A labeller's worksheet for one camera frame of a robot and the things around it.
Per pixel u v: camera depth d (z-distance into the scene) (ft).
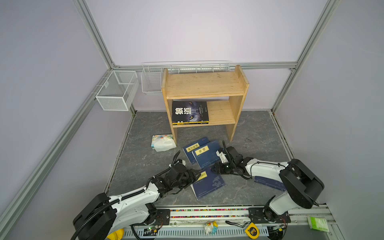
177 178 2.11
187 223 2.38
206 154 3.08
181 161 2.64
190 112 2.79
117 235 2.19
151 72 3.08
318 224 2.30
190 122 2.74
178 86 2.42
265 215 2.13
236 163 2.31
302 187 1.46
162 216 2.42
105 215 1.35
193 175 2.43
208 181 2.74
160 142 3.14
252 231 2.24
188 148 3.20
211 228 2.23
